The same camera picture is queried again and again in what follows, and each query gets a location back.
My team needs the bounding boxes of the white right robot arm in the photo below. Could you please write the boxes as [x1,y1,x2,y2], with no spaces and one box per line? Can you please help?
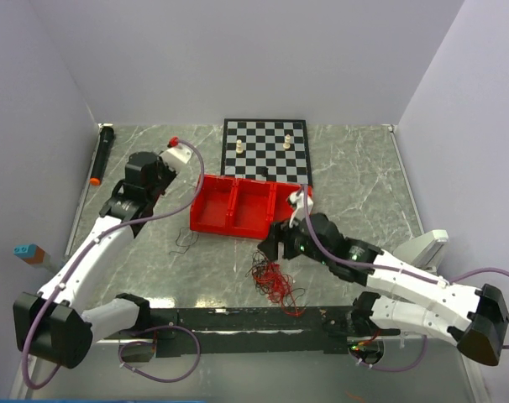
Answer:
[257,213,509,366]

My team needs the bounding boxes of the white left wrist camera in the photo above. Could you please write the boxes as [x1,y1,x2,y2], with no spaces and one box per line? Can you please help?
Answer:
[160,137,193,173]

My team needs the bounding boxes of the black marker with orange cap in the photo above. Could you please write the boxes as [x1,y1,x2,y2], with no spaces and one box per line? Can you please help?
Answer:
[89,126,115,186]

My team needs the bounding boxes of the red cable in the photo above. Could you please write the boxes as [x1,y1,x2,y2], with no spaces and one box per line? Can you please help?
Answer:
[252,259,308,316]

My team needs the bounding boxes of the white chess piece right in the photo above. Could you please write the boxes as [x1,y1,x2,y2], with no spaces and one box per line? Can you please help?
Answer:
[282,134,291,149]

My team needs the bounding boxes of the purple robot cable left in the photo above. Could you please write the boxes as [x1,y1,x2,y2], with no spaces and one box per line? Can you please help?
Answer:
[21,140,205,390]

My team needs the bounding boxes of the white chess piece left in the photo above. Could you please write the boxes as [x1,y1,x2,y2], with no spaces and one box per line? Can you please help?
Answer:
[235,139,244,154]

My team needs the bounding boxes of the red three-compartment plastic tray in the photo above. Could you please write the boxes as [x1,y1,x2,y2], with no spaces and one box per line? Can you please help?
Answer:
[190,174,301,240]

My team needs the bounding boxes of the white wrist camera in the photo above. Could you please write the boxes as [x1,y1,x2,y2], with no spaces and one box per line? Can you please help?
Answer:
[287,189,313,222]
[160,137,193,173]

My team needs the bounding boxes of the purple robot cable right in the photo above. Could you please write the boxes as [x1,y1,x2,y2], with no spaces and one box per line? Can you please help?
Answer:
[302,184,509,349]

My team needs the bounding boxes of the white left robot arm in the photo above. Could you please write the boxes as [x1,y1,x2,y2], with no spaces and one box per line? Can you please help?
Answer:
[13,144,192,369]

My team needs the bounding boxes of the blue and brown toy block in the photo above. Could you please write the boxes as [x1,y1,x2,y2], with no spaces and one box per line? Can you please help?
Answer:
[13,243,45,266]

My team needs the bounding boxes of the white chess piece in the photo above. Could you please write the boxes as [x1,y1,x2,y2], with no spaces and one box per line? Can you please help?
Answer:
[282,134,291,149]
[235,139,244,154]

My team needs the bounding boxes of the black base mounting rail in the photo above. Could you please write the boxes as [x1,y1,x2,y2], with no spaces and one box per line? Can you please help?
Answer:
[101,306,402,359]

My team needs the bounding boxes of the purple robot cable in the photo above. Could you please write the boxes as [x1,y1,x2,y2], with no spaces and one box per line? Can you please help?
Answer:
[21,140,205,390]
[302,184,509,349]

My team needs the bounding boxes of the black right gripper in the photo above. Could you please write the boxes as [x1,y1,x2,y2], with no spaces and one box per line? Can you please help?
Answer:
[257,217,332,265]

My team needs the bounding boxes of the black and grey chessboard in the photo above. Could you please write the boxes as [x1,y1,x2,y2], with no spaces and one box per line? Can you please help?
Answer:
[220,118,312,186]

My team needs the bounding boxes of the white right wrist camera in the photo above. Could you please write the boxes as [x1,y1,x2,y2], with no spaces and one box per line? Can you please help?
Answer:
[287,189,313,222]

